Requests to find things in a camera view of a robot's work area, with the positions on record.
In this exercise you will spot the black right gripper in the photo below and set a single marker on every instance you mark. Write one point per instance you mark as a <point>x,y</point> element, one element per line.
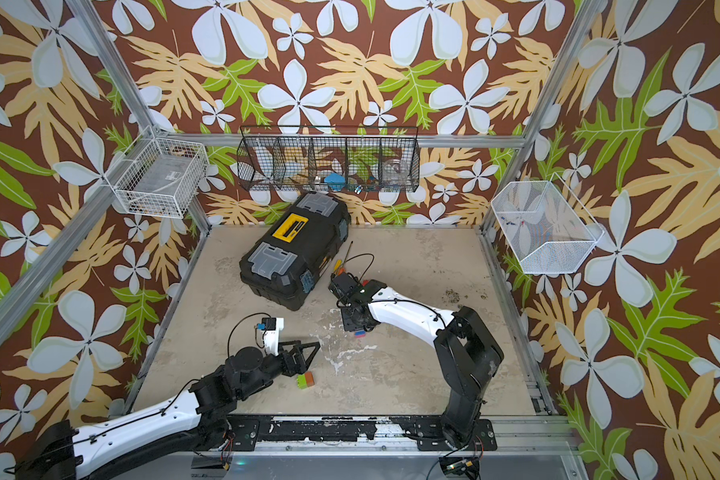
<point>347,325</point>

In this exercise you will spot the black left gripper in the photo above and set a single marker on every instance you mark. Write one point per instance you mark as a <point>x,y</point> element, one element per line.
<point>300,363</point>

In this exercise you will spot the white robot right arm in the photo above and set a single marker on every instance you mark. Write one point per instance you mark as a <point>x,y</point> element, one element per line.
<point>468,354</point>

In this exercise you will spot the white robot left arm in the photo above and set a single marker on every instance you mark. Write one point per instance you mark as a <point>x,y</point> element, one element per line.
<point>196,418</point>

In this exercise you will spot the black toolbox with yellow label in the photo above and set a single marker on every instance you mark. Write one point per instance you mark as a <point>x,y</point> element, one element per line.
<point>286,263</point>

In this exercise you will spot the blue object in basket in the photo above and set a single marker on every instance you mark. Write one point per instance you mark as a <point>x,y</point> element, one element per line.
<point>335,181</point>

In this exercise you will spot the yellow handled screwdriver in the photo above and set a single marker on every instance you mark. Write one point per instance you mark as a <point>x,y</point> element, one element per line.
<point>340,263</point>

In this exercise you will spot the black mounting rail base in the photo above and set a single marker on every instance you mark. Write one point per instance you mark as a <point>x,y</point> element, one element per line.
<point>423,432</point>

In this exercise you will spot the black wire basket back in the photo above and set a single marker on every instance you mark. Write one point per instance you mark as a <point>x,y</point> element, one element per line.
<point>371,158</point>

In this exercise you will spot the white wire basket right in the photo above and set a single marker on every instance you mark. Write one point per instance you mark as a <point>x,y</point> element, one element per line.
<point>548,228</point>

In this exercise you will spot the white wire basket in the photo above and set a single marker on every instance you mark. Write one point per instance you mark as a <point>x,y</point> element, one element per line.
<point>548,228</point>
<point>160,175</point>

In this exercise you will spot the white wire basket left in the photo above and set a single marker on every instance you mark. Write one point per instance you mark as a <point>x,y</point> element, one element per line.
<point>160,175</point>

